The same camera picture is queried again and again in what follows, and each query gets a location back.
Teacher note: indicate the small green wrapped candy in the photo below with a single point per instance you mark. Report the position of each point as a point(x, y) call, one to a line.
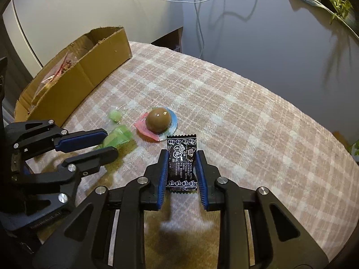
point(115, 115)

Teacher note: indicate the clear packet of sliced bread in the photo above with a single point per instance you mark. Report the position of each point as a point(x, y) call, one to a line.
point(60, 70)

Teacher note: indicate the brown cardboard box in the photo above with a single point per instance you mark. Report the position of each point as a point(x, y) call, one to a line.
point(84, 70)

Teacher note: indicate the green and white bag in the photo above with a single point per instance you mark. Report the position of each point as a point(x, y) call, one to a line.
point(355, 151)

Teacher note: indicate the black snack packet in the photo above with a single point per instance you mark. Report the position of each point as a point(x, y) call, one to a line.
point(182, 168)

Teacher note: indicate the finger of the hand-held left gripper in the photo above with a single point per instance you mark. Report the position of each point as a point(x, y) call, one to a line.
point(95, 159)
point(81, 140)

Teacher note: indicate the potted spider plant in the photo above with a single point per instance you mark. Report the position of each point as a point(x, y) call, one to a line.
point(336, 0)

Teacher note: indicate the pink plaid blanket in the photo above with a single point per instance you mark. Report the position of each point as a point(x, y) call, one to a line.
point(224, 103)

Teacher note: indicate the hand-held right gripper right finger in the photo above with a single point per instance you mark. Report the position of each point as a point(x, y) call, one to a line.
point(202, 179)

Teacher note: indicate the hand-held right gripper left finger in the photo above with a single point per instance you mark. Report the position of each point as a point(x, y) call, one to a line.
point(162, 179)

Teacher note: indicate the brown egg in colourful wrapper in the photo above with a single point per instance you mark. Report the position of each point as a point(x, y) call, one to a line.
point(158, 119)

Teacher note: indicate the green jelly snack packet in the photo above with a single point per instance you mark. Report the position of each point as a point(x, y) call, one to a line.
point(119, 136)

